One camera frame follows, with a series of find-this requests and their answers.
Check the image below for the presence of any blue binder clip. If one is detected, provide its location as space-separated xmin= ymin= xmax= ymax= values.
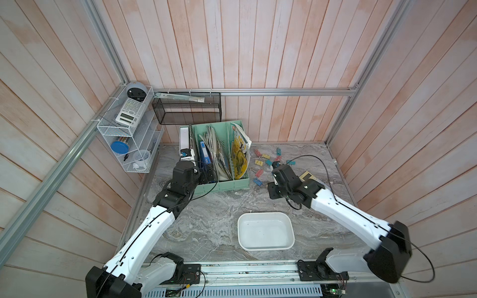
xmin=253 ymin=178 xmax=263 ymax=186

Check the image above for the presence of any white plastic storage box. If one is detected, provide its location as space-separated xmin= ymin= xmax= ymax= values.
xmin=237 ymin=212 xmax=295 ymax=251

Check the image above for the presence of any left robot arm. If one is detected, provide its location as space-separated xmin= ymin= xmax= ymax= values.
xmin=85 ymin=160 xmax=213 ymax=298

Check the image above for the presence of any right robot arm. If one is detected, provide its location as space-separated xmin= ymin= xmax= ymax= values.
xmin=267 ymin=162 xmax=412 ymax=284

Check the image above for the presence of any stack of magazines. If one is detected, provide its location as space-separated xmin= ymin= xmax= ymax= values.
xmin=200 ymin=125 xmax=232 ymax=182

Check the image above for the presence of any blue file folder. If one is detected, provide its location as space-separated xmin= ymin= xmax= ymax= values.
xmin=199 ymin=141 xmax=212 ymax=165

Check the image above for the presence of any yellow blue calculator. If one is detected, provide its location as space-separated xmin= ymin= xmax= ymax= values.
xmin=299 ymin=171 xmax=317 ymax=182

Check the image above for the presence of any green file organizer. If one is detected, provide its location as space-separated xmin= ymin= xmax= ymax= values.
xmin=179 ymin=120 xmax=252 ymax=197

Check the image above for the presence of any yellow art book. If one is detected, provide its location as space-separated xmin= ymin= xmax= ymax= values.
xmin=230 ymin=123 xmax=252 ymax=180

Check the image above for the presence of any black mesh basket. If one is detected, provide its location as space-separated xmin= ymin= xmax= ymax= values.
xmin=152 ymin=91 xmax=222 ymax=125

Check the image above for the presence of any ruler on basket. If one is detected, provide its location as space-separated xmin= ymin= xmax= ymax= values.
xmin=155 ymin=93 xmax=205 ymax=103

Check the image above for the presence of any blue lid jar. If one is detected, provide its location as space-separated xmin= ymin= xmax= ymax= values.
xmin=110 ymin=137 xmax=130 ymax=155

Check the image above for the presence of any white desk calculator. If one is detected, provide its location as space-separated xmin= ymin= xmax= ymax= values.
xmin=115 ymin=98 xmax=146 ymax=127

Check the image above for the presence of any grey round speaker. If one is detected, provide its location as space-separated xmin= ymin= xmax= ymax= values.
xmin=126 ymin=82 xmax=148 ymax=103

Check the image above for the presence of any white wire shelf rack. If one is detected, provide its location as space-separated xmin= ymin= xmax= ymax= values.
xmin=97 ymin=84 xmax=163 ymax=173

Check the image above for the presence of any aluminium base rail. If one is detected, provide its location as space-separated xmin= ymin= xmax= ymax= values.
xmin=147 ymin=260 xmax=409 ymax=298

